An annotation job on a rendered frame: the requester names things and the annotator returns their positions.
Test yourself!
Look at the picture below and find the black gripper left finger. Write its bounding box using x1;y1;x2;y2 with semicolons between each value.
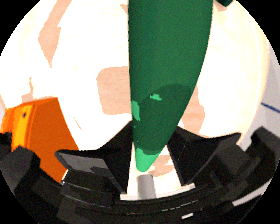
54;121;133;194

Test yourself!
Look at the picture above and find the grey metal post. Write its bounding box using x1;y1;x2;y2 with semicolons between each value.
137;175;157;200

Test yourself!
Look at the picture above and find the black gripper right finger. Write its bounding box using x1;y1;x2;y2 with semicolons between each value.
167;125;242;186

